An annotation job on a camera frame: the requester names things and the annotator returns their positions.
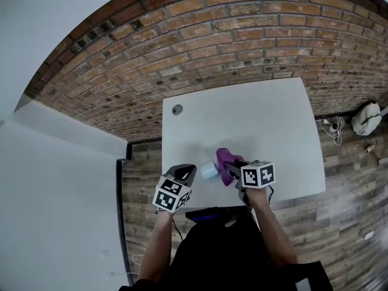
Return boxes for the purple cleaning cloth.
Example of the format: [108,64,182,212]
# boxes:
[215,147,245,187]

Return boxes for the white coiled floor cable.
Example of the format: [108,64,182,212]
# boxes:
[319,116,345,146]

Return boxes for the white backpack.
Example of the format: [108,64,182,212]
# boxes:
[351,101,382,136]

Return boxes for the black chest device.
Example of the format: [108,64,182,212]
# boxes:
[185,206,252,224]

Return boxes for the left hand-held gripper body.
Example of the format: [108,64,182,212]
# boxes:
[152,174,194,216]

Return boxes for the person's black shirt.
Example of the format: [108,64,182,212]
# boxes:
[118,206,334,291]

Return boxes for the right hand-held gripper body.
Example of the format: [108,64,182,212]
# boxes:
[235,161,276,207]

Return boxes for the white charger cable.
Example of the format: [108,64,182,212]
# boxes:
[109,253,144,277]

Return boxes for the person's right forearm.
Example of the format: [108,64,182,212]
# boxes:
[247,186,299,268]

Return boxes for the person's left forearm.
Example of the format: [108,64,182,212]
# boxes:
[138,210,175,284]

